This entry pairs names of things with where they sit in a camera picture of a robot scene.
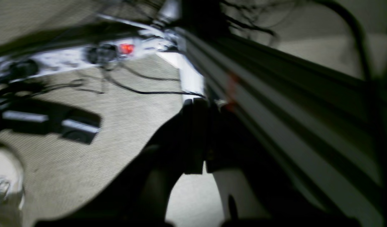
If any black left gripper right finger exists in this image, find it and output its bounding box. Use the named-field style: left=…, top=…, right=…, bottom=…
left=207, top=104, right=361, bottom=227

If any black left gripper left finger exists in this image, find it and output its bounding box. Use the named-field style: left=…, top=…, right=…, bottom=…
left=36, top=99, right=209, bottom=227

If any black power adapter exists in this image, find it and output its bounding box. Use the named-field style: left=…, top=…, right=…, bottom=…
left=0, top=99, right=102, bottom=144

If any white power strip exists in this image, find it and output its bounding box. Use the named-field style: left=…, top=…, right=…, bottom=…
left=0, top=29, right=176, bottom=84

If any aluminium frame rail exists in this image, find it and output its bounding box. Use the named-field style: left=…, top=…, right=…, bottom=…
left=177, top=28, right=387, bottom=227

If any black floor cable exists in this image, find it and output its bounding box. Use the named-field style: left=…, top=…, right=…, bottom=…
left=77, top=61, right=206, bottom=98

